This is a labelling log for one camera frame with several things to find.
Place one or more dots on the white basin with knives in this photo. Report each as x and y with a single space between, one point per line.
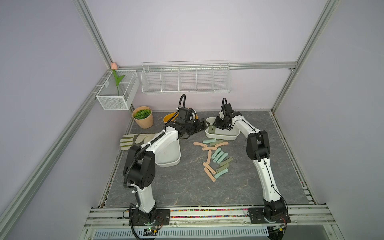
221 134

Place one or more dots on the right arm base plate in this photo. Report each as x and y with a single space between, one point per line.
267 215

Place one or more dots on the mint knife bottom of pile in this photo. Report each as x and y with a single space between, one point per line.
219 174

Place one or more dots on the olive knife top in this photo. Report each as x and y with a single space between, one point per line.
217 142

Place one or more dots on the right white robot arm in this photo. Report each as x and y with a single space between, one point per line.
258 150

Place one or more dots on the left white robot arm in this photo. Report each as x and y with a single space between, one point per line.
140 167

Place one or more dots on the artificial pink tulip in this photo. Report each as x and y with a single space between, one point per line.
118 78

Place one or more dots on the yellow plastic basin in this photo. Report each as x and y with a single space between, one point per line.
172 116

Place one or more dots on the peach knife upright middle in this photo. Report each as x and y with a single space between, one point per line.
209 157

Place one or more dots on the white wire wall shelf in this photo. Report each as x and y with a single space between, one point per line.
186 77

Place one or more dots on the peach plastic plant pot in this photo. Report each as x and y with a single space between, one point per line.
146 123

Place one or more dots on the mint knife top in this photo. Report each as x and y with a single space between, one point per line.
209 141

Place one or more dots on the peach knife top right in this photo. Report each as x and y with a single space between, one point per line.
221 144

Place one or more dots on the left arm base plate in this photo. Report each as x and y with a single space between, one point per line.
155 217

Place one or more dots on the peach knife top centre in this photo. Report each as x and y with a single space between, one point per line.
209 149

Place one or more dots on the mint knife middle right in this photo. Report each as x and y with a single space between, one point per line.
222 157

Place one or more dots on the mint knife middle centre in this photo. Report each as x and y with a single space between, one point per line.
216 158

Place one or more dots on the peach knife lower middle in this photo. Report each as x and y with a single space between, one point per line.
206 165

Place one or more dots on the white basin near left arm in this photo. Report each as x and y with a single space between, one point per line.
167 150

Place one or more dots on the mint knife middle left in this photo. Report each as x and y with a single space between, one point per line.
216 152

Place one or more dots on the peach knife top left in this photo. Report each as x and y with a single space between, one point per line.
200 144

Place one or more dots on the small white mesh basket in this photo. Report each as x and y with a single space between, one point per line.
108 95

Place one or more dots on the peach knife bottom of pile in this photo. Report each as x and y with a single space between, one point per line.
209 174

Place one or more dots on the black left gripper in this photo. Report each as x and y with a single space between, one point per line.
198 127

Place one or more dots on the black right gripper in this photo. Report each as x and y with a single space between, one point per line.
215 123

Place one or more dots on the beige green work glove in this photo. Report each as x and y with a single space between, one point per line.
130 140

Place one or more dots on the green artificial plant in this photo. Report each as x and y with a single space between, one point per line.
142 114

